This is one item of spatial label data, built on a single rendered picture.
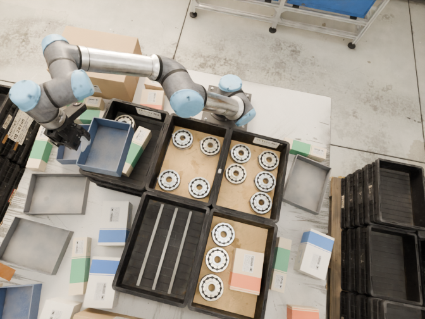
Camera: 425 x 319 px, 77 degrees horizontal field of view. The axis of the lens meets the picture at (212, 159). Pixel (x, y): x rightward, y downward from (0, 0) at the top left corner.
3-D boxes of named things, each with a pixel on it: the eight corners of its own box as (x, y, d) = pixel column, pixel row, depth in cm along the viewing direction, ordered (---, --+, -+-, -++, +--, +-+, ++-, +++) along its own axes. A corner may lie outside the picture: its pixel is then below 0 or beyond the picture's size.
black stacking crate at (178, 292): (148, 196, 128) (144, 190, 117) (209, 211, 127) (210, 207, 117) (118, 285, 114) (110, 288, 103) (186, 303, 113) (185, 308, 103)
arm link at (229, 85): (231, 85, 149) (236, 68, 137) (243, 104, 145) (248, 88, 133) (212, 91, 146) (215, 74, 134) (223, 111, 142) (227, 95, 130)
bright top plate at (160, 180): (160, 168, 128) (160, 168, 128) (181, 171, 128) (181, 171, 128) (156, 188, 125) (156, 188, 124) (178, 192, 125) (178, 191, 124)
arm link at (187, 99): (248, 92, 140) (173, 64, 96) (262, 115, 135) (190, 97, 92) (232, 107, 146) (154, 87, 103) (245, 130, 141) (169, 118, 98)
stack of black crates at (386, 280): (339, 230, 196) (369, 224, 164) (380, 237, 196) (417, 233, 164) (339, 289, 182) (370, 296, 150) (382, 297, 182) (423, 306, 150)
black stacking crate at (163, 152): (172, 123, 142) (171, 112, 131) (226, 137, 141) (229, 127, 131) (148, 195, 128) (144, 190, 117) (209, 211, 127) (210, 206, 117)
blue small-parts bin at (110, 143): (98, 125, 111) (93, 116, 104) (135, 131, 111) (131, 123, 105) (82, 169, 104) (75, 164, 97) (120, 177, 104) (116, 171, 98)
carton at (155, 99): (144, 96, 159) (142, 88, 152) (164, 97, 160) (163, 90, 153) (140, 120, 153) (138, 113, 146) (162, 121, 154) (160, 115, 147)
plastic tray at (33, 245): (74, 231, 130) (69, 230, 126) (55, 275, 123) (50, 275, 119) (21, 217, 131) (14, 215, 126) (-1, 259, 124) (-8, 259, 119)
